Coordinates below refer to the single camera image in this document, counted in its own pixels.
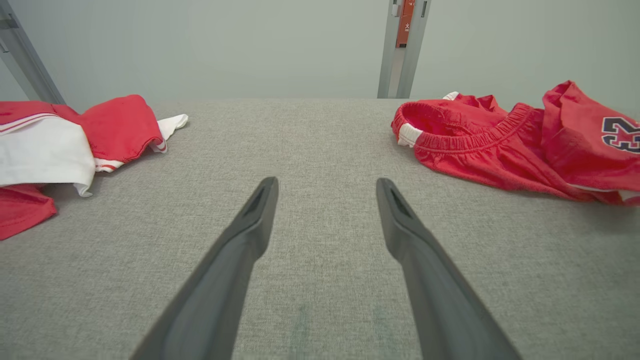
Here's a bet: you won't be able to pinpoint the grey metal frame post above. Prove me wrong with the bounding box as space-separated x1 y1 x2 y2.
0 0 66 106
377 0 432 99

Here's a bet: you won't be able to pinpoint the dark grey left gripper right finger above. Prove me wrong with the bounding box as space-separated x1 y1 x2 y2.
376 177 523 360

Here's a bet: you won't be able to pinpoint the red and white garment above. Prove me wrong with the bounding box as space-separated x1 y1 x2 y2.
0 94 190 241

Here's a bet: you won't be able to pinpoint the red Bulls basketball jersey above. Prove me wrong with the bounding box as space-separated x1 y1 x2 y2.
541 80 640 193

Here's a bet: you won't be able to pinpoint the orange label on post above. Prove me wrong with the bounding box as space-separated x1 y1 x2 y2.
395 0 416 49

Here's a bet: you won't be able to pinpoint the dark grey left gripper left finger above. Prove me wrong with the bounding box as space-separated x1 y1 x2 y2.
130 176 279 360

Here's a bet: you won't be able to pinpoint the red shorts with elastic waistband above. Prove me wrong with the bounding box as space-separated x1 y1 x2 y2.
391 91 640 207

